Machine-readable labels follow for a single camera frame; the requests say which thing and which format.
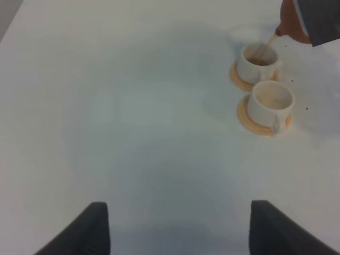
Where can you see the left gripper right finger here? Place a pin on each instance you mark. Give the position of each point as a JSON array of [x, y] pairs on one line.
[[272, 232]]

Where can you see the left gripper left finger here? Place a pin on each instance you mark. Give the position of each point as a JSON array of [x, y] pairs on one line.
[[88, 234]]

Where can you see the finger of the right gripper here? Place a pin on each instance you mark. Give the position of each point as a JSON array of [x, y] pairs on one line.
[[320, 20]]

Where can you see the far white teacup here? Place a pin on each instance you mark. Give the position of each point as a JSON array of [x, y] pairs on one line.
[[252, 51]]

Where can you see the white teacup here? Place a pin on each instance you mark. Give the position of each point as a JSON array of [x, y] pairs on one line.
[[270, 104], [252, 51]]

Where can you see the near white teacup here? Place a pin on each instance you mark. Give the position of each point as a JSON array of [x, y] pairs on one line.
[[270, 104]]

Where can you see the far orange cup coaster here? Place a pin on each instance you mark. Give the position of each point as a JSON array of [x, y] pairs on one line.
[[237, 78]]

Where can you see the orange cup coaster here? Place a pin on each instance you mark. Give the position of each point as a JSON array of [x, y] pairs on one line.
[[237, 78], [245, 119]]

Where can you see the near orange cup coaster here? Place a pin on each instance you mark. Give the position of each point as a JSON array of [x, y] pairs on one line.
[[245, 119]]

